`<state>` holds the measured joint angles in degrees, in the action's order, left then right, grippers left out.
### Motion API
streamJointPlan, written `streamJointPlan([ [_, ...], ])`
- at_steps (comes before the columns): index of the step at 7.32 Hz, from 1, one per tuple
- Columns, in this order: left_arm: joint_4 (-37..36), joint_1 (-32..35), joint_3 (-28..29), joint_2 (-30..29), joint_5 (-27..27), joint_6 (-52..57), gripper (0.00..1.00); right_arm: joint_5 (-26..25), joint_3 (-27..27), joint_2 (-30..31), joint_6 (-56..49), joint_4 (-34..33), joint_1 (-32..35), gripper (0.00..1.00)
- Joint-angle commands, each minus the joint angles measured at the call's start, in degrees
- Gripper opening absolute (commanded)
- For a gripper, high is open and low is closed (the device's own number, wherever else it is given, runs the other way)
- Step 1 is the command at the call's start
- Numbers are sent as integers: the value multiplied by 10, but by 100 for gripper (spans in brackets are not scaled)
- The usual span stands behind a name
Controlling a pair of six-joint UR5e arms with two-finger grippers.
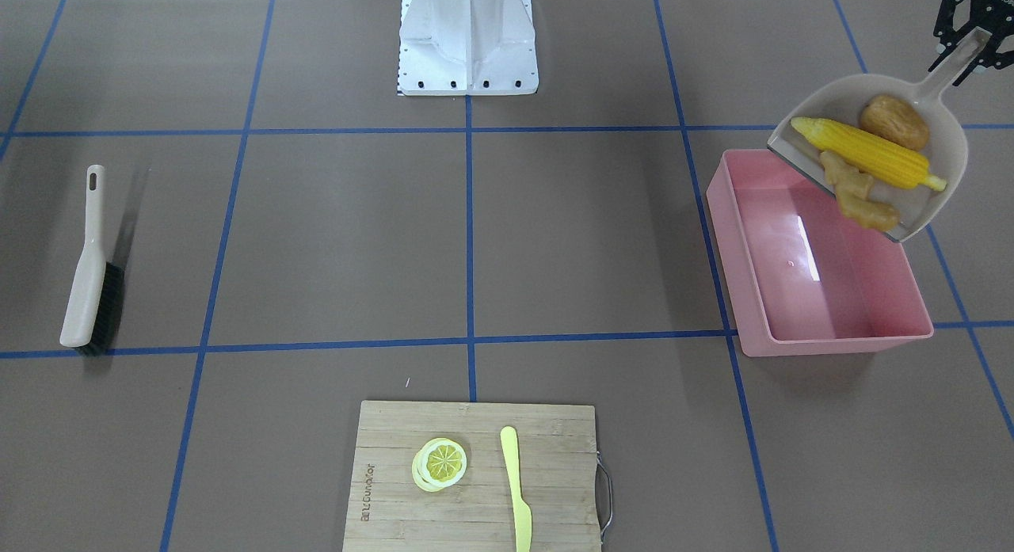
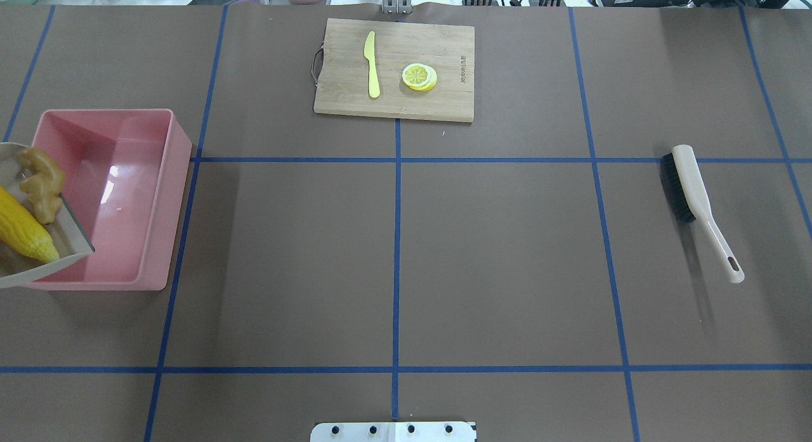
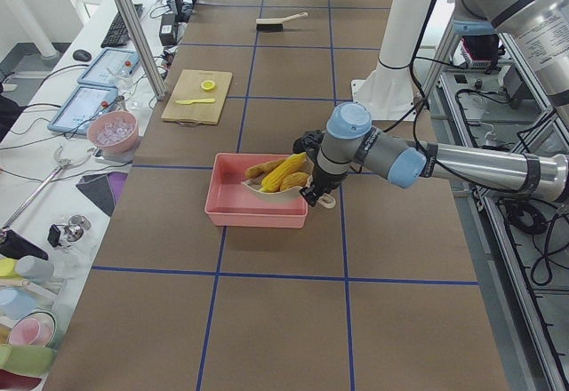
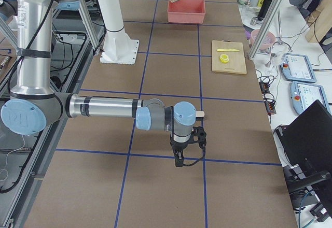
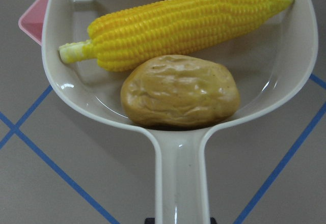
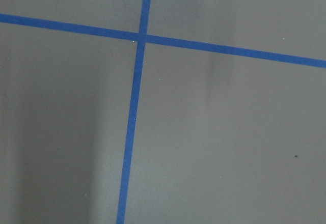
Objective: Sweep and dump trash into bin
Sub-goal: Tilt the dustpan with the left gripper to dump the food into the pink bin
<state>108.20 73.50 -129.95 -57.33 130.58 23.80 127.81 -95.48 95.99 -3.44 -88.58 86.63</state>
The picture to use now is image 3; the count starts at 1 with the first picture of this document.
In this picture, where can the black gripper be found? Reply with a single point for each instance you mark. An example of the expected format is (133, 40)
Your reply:
(325, 181)

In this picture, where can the brown toy potato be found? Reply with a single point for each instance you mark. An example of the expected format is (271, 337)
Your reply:
(297, 179)

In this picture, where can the yellow toy corn cob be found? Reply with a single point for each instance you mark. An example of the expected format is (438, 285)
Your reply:
(273, 181)

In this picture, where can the tan toy ginger root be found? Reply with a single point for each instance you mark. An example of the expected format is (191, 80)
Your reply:
(258, 169)

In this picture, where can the beige plastic dustpan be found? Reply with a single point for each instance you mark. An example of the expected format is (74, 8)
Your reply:
(326, 200)

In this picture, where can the beige hand brush black bristles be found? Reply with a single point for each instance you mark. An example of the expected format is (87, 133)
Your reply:
(277, 24)

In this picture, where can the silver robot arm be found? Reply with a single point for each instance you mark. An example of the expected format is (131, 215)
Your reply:
(540, 30)

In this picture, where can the pink plastic bin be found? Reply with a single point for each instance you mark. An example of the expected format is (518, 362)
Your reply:
(230, 202)

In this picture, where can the yellow plastic knife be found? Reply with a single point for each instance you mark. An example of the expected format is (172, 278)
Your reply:
(196, 101)

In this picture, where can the bamboo cutting board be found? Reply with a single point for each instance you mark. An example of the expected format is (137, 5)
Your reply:
(198, 97)

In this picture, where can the yellow toy lemon slices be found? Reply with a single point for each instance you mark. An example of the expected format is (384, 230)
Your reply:
(208, 85)

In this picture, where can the pink bowl with clear items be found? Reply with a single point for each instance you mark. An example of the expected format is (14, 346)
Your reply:
(114, 132)

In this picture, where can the blue teach pendant far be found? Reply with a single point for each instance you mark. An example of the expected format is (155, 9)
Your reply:
(108, 65)

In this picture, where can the blue teach pendant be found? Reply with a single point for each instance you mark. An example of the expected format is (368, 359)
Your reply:
(84, 105)
(108, 65)

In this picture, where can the blue teach pendant near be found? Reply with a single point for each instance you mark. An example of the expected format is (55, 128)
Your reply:
(84, 105)

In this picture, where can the black keyboard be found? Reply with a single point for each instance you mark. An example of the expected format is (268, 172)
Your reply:
(117, 34)

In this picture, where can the metal reacher grabber tool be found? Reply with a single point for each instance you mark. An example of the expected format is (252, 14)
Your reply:
(62, 163)

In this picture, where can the black computer mouse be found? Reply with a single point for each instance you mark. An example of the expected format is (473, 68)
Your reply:
(81, 55)

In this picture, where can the aluminium frame post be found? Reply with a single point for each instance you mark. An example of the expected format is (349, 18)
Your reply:
(132, 22)

